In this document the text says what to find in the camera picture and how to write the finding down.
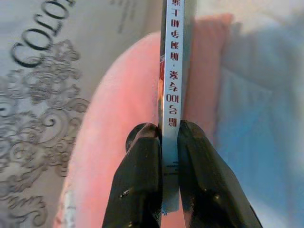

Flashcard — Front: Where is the grey ornament print pillow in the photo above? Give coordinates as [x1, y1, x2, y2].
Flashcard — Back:
[0, 0, 164, 228]

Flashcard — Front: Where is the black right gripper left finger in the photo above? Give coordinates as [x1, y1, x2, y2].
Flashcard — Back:
[102, 122, 164, 228]

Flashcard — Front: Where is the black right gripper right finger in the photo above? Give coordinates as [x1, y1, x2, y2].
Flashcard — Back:
[177, 119, 264, 228]

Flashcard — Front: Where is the pink plush pillow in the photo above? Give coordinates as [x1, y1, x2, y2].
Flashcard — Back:
[53, 13, 235, 228]

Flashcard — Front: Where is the white spine book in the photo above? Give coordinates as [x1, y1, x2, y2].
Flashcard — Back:
[157, 0, 198, 214]

